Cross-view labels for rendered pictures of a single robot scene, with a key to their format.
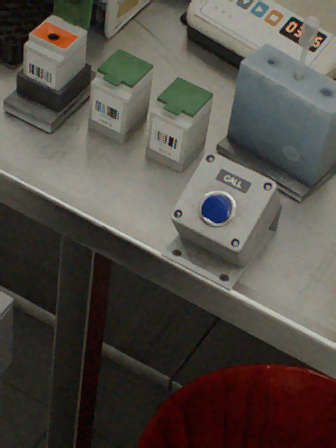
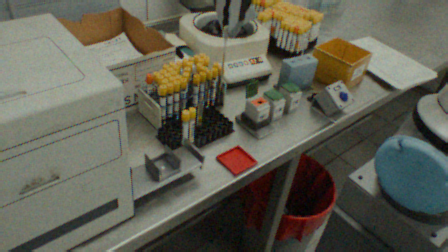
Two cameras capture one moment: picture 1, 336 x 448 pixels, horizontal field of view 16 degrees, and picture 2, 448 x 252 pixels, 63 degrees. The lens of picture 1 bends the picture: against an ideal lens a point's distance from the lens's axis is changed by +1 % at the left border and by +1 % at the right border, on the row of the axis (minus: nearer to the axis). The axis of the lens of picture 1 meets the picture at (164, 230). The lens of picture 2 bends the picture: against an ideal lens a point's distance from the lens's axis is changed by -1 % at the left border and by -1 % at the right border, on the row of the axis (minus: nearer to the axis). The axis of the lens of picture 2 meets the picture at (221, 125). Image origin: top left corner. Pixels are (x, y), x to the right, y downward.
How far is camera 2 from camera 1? 114 cm
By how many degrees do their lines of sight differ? 50
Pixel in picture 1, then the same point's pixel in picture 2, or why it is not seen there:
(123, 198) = (308, 124)
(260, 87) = (297, 69)
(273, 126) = (300, 78)
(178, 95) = (290, 87)
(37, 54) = (263, 110)
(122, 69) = (275, 94)
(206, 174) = (332, 92)
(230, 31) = (243, 74)
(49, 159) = (287, 135)
